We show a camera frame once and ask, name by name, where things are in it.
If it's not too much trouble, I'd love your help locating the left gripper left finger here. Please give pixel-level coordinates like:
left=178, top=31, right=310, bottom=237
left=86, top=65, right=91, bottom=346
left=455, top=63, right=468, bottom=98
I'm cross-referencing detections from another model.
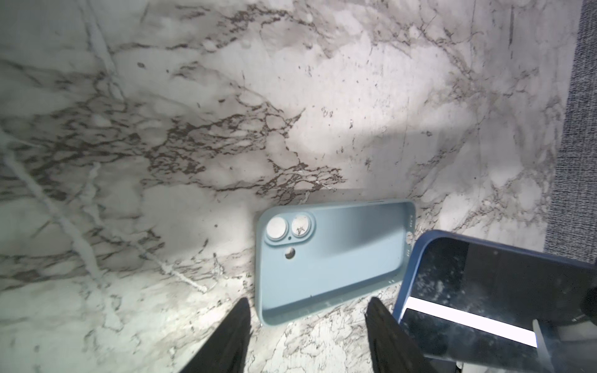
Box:
left=180, top=298, right=251, bottom=373

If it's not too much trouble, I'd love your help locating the light blue phone case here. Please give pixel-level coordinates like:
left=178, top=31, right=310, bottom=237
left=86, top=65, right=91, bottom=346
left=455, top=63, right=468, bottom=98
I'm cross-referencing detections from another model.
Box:
left=255, top=200, right=417, bottom=326

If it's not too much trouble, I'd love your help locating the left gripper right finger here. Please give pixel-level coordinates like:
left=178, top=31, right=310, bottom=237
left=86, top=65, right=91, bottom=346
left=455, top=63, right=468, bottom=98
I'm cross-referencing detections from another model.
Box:
left=365, top=297, right=436, bottom=373

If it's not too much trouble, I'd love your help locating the dark blue smartphone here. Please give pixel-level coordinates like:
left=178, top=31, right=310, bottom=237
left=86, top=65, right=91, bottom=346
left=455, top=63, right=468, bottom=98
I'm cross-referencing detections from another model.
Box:
left=393, top=230, right=596, bottom=372

